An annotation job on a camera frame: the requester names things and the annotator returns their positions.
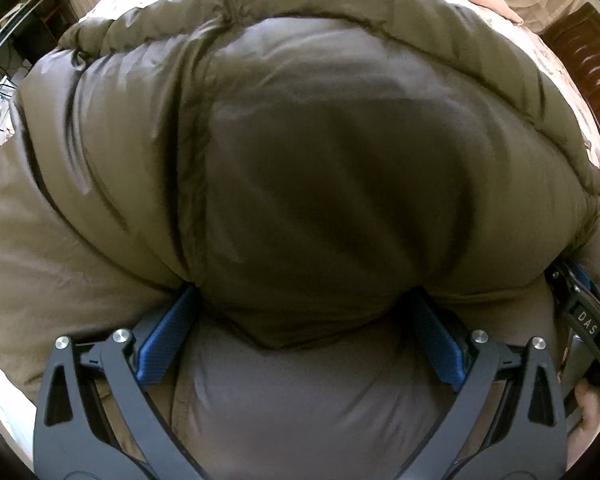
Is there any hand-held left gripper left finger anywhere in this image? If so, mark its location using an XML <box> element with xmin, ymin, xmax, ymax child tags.
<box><xmin>32</xmin><ymin>284</ymin><xmax>202</xmax><ymax>480</ymax></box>

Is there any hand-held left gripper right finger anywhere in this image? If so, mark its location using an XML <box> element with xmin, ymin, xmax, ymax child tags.
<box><xmin>411</xmin><ymin>286</ymin><xmax>569</xmax><ymax>480</ymax></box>

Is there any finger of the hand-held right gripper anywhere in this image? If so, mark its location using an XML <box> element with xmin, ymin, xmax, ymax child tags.
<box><xmin>544</xmin><ymin>258</ymin><xmax>600</xmax><ymax>313</ymax></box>

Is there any brown puffer jacket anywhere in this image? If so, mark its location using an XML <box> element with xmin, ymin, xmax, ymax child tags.
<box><xmin>0</xmin><ymin>0</ymin><xmax>600</xmax><ymax>480</ymax></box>

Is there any person's right hand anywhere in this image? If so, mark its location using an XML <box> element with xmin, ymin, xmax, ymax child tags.
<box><xmin>566</xmin><ymin>377</ymin><xmax>600</xmax><ymax>463</ymax></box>

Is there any dark wooden bed board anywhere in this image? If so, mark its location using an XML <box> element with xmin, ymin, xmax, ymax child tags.
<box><xmin>537</xmin><ymin>2</ymin><xmax>600</xmax><ymax>152</ymax></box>

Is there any black metal frame desk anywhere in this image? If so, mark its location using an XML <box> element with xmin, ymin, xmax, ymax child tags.
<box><xmin>0</xmin><ymin>0</ymin><xmax>78</xmax><ymax>161</ymax></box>

